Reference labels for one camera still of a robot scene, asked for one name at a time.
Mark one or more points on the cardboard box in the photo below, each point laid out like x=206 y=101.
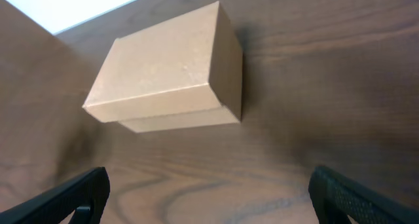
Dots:
x=181 y=73

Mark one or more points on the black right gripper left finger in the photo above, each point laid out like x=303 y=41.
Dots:
x=84 y=197

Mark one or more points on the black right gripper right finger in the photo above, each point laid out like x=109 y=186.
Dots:
x=338 y=199

